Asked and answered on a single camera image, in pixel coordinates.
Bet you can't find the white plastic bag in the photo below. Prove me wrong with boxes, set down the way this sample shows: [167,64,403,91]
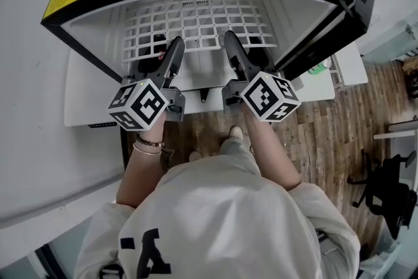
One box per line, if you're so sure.
[359,235,402,279]

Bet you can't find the person's right forearm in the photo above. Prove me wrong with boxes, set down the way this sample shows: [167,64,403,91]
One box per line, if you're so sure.
[241,106,302,192]

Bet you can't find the black window frame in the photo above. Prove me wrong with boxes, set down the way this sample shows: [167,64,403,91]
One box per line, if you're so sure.
[34,243,59,279]

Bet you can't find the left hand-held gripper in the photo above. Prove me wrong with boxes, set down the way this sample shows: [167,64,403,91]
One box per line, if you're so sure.
[107,36,186,131]

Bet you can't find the brown cardboard box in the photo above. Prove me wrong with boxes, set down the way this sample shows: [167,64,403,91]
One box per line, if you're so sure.
[402,57,418,99]

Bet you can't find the person's white sweatshirt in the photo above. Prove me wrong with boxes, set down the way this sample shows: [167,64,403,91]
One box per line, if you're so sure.
[73,153,362,279]

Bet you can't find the frosted glass door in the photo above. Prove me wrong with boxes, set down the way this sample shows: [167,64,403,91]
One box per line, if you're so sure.
[361,22,418,63]

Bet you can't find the green soda can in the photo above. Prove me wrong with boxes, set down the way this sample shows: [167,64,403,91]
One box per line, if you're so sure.
[308,58,332,76]

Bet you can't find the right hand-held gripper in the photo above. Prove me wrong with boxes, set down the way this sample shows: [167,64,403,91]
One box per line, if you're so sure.
[221,30,302,123]

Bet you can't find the black office chair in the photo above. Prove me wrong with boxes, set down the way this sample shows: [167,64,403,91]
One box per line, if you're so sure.
[346,148,418,239]

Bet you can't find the person's grey trousers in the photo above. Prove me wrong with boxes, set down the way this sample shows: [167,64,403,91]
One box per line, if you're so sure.
[217,137,254,157]

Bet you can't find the white wire fridge shelf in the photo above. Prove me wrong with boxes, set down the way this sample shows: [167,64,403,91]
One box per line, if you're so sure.
[121,0,278,63]

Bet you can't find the dark beaded bracelet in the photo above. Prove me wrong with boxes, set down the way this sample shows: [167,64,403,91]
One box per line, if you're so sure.
[135,133,165,148]

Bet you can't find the thin pale bangle bracelet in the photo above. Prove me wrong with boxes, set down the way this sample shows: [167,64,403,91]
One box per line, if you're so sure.
[133,142,163,157]

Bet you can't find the person's left forearm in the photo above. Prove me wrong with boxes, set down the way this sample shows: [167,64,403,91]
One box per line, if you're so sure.
[116,107,170,208]

